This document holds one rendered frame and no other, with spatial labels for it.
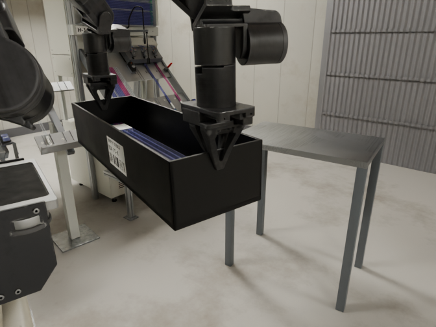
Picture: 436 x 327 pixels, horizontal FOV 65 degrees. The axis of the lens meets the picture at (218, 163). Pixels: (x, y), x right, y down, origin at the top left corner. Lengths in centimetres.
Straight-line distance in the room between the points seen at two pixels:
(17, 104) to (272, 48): 32
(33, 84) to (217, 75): 22
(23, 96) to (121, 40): 64
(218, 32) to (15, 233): 43
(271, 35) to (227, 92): 10
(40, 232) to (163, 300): 137
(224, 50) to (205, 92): 6
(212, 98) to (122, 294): 165
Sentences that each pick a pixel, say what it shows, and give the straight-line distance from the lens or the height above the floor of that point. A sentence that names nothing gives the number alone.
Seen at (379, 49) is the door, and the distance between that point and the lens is 400.
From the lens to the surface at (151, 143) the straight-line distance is 79.
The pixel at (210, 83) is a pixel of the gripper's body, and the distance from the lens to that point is 47.
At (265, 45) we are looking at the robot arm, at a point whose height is 128.
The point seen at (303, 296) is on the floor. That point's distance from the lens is 199.
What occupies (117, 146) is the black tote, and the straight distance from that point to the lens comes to 68.
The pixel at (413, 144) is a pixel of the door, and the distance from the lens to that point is 403.
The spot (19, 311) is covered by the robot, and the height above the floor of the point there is 80.
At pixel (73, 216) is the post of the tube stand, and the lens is 248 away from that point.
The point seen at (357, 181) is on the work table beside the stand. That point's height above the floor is 71.
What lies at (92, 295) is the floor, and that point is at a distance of 206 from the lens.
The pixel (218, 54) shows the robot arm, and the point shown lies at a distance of 46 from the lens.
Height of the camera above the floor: 129
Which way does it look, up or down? 20 degrees down
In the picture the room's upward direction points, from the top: straight up
